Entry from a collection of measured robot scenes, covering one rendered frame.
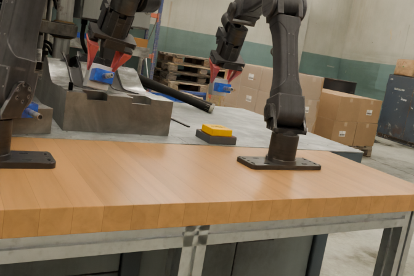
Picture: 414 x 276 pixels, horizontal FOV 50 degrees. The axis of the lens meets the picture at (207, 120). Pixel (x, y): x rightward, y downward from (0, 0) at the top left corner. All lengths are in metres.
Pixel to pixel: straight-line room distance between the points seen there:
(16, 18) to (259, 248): 0.96
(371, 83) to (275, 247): 8.17
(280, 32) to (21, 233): 0.71
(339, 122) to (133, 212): 5.03
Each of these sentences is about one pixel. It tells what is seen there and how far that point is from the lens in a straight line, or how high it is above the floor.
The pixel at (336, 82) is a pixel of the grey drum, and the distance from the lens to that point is 7.90.
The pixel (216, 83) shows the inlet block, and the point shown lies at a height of 0.93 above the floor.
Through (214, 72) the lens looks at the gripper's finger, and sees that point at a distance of 1.40.
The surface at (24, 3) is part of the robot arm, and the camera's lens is 0.76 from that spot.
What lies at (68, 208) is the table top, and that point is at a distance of 0.63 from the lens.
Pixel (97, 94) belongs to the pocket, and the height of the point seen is 0.88.
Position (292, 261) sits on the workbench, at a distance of 1.51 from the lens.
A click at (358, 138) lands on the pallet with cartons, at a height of 0.24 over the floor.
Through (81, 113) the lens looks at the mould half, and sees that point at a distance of 1.05.
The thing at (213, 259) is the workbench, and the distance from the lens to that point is 1.33.
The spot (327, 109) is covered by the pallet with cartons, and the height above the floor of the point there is 0.54.
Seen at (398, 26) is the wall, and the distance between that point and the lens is 9.27.
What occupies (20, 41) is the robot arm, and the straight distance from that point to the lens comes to 0.76.
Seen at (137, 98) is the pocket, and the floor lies 0.88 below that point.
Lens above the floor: 1.03
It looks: 9 degrees down
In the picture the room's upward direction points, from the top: 9 degrees clockwise
